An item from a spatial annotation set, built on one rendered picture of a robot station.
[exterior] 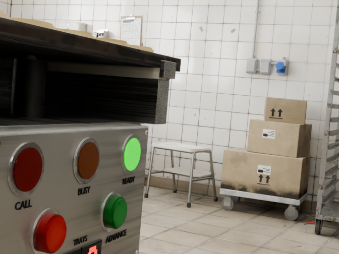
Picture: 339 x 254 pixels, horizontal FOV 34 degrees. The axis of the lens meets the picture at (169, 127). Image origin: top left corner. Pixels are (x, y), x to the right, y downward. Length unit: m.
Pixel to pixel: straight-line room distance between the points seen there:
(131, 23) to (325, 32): 1.77
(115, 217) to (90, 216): 0.03
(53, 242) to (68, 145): 0.08
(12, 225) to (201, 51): 4.60
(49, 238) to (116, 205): 0.10
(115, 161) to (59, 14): 5.32
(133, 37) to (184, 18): 0.53
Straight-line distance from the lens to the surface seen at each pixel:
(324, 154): 3.84
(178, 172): 4.62
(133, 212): 0.57
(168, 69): 0.60
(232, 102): 4.83
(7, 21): 0.39
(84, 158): 0.47
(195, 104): 4.96
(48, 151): 0.43
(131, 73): 0.61
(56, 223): 0.44
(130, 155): 0.54
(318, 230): 3.94
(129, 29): 5.32
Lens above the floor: 0.88
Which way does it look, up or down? 4 degrees down
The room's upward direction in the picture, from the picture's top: 5 degrees clockwise
